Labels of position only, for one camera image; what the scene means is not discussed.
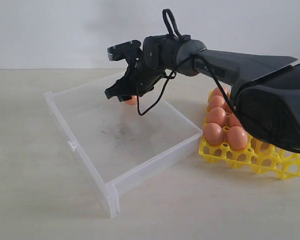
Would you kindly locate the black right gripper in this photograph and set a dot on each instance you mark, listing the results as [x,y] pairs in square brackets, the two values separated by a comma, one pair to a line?
[137,80]

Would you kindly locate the brown egg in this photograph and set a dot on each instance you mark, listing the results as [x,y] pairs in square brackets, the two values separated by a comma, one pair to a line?
[218,92]
[213,134]
[133,101]
[218,116]
[237,138]
[217,101]
[234,121]

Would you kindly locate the clear plastic tray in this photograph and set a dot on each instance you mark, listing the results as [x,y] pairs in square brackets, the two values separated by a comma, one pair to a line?
[117,148]

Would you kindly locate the yellow plastic egg tray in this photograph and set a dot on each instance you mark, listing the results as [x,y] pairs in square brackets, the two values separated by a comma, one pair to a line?
[261,157]

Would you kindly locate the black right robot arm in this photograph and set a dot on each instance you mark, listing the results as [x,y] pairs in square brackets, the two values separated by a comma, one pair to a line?
[265,89]

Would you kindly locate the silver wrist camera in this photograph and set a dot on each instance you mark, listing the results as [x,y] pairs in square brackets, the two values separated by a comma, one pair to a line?
[130,51]

